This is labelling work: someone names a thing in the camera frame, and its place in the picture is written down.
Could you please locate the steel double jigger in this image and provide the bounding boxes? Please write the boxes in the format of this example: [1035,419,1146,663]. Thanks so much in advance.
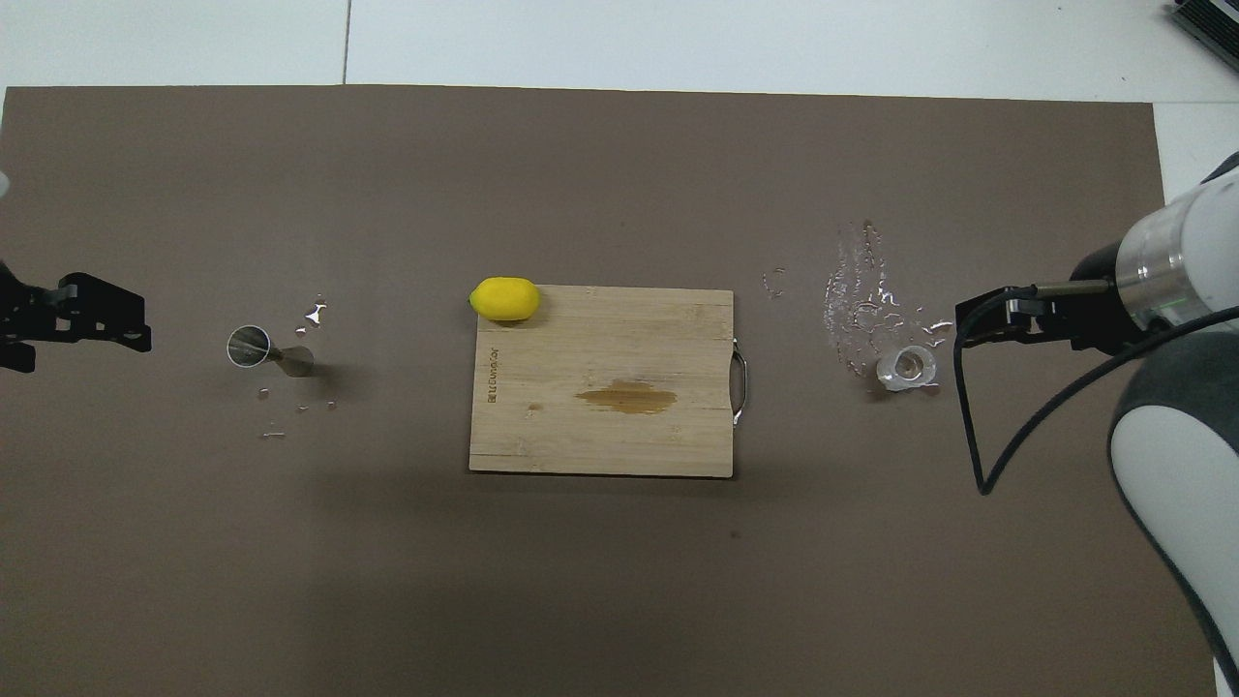
[227,325,317,379]

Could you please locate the brown table mat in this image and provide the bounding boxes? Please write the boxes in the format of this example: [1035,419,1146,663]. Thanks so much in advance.
[0,85,1216,697]

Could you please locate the yellow lemon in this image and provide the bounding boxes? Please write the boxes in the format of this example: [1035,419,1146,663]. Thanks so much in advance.
[469,277,541,322]

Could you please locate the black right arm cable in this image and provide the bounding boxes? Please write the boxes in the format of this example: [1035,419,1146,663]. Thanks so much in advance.
[953,290,1239,497]

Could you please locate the grey ribbed device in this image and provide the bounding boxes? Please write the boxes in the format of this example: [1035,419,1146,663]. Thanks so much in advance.
[1166,0,1239,71]

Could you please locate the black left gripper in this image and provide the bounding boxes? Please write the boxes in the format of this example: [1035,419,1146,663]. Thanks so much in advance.
[0,259,153,374]

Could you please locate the small clear glass cup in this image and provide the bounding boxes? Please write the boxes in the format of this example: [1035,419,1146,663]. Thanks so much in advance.
[876,346,938,392]

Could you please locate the wooden cutting board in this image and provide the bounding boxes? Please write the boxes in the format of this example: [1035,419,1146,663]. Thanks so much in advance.
[468,287,748,479]

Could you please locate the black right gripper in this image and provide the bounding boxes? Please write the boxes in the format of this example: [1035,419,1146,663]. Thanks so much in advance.
[956,242,1143,354]

